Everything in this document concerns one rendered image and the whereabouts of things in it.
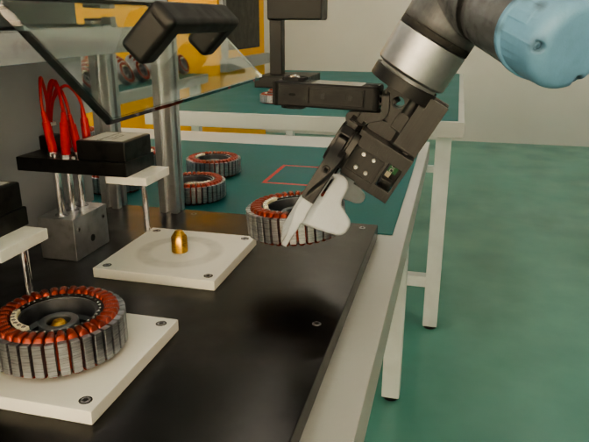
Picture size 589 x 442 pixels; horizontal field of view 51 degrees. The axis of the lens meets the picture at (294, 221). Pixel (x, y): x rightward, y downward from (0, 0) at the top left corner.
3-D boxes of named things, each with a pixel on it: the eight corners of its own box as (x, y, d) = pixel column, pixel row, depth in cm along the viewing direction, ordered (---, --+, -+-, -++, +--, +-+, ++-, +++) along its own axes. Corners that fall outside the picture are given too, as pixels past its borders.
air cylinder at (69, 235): (109, 241, 82) (106, 202, 80) (78, 261, 75) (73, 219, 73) (76, 238, 83) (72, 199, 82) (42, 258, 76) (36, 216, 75)
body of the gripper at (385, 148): (380, 210, 63) (450, 110, 58) (310, 164, 63) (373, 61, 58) (388, 190, 70) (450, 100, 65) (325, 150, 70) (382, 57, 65)
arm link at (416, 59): (396, 18, 57) (404, 19, 64) (370, 62, 59) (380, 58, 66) (464, 62, 56) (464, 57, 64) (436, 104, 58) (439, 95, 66)
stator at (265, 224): (353, 217, 74) (351, 188, 73) (337, 249, 63) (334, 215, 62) (265, 217, 77) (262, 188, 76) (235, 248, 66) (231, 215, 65)
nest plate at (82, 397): (179, 330, 59) (178, 318, 58) (92, 425, 45) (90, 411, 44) (43, 312, 62) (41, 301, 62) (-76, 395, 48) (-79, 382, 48)
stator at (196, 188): (155, 194, 112) (153, 174, 110) (213, 186, 117) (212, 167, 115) (173, 210, 102) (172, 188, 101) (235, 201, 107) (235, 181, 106)
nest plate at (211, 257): (256, 245, 81) (256, 236, 81) (214, 291, 67) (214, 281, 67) (152, 235, 84) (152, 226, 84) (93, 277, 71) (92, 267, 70)
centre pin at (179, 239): (190, 248, 76) (188, 228, 75) (183, 254, 74) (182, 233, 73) (175, 247, 77) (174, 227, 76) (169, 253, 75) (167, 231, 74)
